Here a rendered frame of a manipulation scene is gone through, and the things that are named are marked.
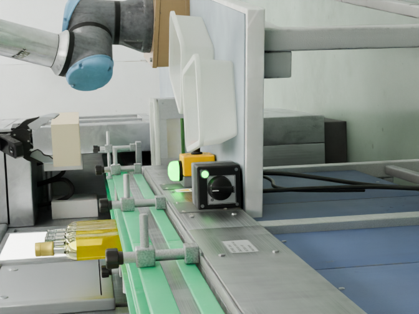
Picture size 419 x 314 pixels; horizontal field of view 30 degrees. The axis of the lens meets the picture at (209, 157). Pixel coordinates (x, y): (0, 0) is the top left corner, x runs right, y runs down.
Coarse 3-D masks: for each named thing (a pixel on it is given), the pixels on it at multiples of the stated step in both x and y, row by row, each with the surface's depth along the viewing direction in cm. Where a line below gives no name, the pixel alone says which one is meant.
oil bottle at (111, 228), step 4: (76, 228) 194; (80, 228) 194; (84, 228) 193; (88, 228) 193; (92, 228) 193; (96, 228) 193; (100, 228) 193; (104, 228) 192; (108, 228) 192; (112, 228) 192; (116, 228) 192; (68, 232) 191; (72, 232) 190; (76, 232) 190; (80, 232) 190; (84, 232) 190; (88, 232) 190; (64, 236) 191; (68, 236) 190
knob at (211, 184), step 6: (210, 180) 141; (216, 180) 139; (222, 180) 139; (228, 180) 140; (210, 186) 139; (216, 186) 139; (222, 186) 139; (228, 186) 139; (210, 192) 139; (216, 192) 138; (222, 192) 138; (228, 192) 139; (216, 198) 140; (222, 198) 140
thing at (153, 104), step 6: (150, 102) 231; (156, 102) 217; (150, 108) 232; (156, 108) 216; (150, 114) 232; (156, 114) 216; (150, 120) 233; (156, 120) 217; (150, 126) 233; (156, 126) 217; (150, 132) 233; (156, 132) 217; (150, 138) 233; (156, 138) 217; (150, 144) 234; (156, 144) 217; (156, 150) 218; (156, 156) 218; (156, 162) 218
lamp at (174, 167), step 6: (174, 162) 172; (180, 162) 171; (168, 168) 172; (174, 168) 170; (180, 168) 170; (168, 174) 172; (174, 174) 170; (180, 174) 171; (174, 180) 172; (180, 180) 172
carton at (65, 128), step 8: (72, 112) 230; (56, 120) 219; (64, 120) 219; (72, 120) 219; (56, 128) 214; (64, 128) 215; (72, 128) 215; (56, 136) 215; (64, 136) 215; (72, 136) 216; (56, 144) 216; (64, 144) 216; (72, 144) 216; (56, 152) 216; (64, 152) 217; (72, 152) 217; (80, 152) 231; (56, 160) 217; (64, 160) 217; (72, 160) 218; (80, 160) 221
